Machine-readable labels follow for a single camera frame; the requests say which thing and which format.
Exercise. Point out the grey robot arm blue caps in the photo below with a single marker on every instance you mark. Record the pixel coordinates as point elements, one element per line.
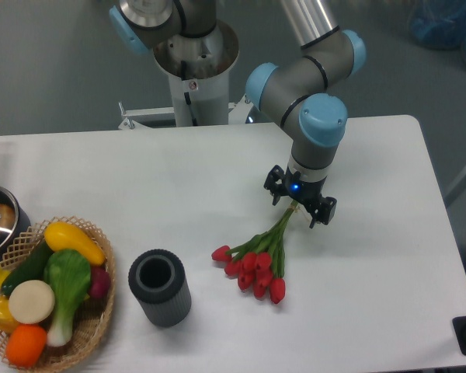
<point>294,97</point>

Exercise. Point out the dark grey ribbed vase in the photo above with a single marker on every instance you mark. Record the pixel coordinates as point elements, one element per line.
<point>157,279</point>

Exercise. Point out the blue plastic bags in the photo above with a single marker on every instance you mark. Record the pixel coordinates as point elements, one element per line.
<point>439,25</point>

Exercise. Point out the yellow bell pepper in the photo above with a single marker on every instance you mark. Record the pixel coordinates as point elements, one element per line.
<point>7,322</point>

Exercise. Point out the round beige bun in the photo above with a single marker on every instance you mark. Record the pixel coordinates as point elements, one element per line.
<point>31,302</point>

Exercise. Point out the dark green cucumber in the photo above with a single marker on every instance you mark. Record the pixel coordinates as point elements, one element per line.
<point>30,269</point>

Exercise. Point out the red tulip bouquet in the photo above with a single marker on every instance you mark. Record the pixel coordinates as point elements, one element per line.
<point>259,264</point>

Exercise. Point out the green bok choy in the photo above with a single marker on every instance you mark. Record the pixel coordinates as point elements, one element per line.
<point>68,273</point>

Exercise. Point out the woven wicker basket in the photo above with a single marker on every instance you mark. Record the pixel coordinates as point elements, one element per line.
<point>92,318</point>

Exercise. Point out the dark red radish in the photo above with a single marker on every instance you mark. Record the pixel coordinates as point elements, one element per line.
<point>100,283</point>

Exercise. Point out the orange fruit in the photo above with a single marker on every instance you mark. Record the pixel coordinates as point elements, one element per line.
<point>25,345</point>

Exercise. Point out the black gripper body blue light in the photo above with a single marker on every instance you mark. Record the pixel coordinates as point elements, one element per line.
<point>292,185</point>

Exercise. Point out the yellow squash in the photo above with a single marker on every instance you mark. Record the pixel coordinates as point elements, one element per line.
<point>61,235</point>

